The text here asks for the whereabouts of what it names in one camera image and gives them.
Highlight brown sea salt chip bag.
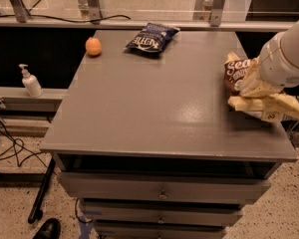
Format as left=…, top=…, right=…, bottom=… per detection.
left=223, top=51, right=299, bottom=123

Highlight drawer with knob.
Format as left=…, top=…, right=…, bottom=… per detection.
left=80, top=199, right=242, bottom=227
left=58, top=172, right=270, bottom=204

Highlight black floor cables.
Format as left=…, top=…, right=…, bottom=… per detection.
left=0, top=98, right=49, bottom=168

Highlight blue kettle chip bag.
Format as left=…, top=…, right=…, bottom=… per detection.
left=126, top=23, right=179, bottom=53

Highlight grey metal railing frame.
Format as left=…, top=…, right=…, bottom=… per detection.
left=0, top=0, right=291, bottom=32

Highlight orange fruit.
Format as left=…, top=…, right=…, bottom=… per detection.
left=85, top=37, right=102, bottom=56

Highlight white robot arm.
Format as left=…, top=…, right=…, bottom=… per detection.
left=224, top=21, right=299, bottom=122

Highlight grey drawer cabinet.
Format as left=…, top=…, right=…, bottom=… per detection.
left=39, top=29, right=299, bottom=239

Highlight black cable on ledge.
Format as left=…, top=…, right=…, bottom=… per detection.
left=0, top=13, right=132, bottom=24

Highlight middle drawer with knob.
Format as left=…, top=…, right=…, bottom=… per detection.
left=80, top=199, right=242, bottom=227

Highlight top drawer with knob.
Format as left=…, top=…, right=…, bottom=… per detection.
left=58, top=172, right=270, bottom=204

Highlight white pump soap bottle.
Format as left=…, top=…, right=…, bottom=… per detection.
left=19, top=64, right=43, bottom=98

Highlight black metal leg bar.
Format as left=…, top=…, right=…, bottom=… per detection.
left=28, top=159, right=56, bottom=224

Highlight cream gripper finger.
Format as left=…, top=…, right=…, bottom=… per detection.
left=227, top=94, right=299, bottom=122

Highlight black shoe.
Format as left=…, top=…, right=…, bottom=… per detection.
left=33, top=218, right=61, bottom=239

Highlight bottom drawer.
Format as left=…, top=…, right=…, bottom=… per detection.
left=94, top=221, right=225, bottom=239

